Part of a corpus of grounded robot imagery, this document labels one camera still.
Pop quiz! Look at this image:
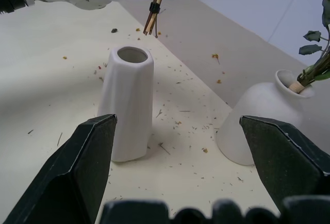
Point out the dried bouquet with tan stems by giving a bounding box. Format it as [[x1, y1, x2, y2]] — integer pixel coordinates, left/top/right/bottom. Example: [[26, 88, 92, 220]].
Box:
[[142, 0, 176, 39]]

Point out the tall white ceramic vase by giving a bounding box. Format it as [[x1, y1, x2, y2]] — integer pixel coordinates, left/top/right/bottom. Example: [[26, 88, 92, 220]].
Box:
[[97, 46, 155, 163]]

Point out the green leafy flower bouquet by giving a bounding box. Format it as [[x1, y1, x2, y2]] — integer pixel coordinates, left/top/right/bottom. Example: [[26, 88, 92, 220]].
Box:
[[288, 0, 330, 95]]

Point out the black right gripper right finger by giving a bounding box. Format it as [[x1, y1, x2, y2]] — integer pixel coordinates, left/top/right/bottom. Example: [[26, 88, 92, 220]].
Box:
[[239, 115, 330, 211]]

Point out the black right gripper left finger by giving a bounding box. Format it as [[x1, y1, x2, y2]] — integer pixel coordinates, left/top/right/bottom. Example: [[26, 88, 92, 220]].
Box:
[[0, 113, 118, 224]]

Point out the round white ceramic vase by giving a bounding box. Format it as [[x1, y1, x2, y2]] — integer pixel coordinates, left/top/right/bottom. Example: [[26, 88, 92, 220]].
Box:
[[216, 69, 316, 166]]

